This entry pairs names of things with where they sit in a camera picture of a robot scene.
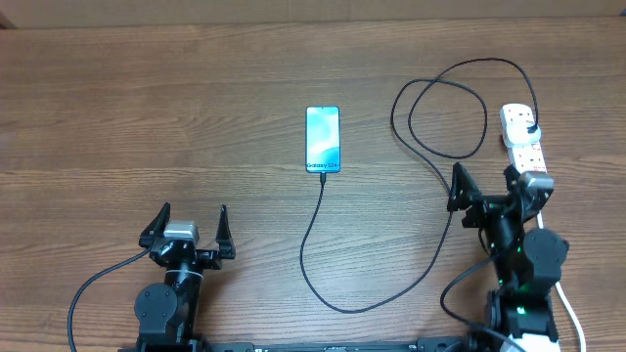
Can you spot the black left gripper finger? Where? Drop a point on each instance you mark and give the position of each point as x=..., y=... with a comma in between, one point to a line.
x=223, y=237
x=156, y=228

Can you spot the blue screen smartphone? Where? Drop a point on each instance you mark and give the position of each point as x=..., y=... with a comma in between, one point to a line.
x=322, y=139

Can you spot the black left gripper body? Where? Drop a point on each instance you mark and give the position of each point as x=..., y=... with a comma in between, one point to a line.
x=204, y=260

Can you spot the white plug adapter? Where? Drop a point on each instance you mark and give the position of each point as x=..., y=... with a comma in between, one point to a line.
x=517, y=134

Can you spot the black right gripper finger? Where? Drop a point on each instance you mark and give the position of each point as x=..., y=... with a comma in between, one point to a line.
x=463, y=191
x=511, y=176

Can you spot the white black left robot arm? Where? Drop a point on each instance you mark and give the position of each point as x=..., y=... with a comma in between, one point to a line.
x=167, y=311

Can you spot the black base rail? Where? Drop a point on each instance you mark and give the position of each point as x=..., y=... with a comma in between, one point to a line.
x=423, y=344

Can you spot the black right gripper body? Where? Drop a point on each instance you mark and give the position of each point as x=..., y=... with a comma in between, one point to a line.
x=480, y=216

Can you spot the white power strip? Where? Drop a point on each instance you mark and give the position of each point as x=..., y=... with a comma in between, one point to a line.
x=529, y=157

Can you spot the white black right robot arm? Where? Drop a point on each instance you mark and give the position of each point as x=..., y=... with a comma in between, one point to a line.
x=518, y=313

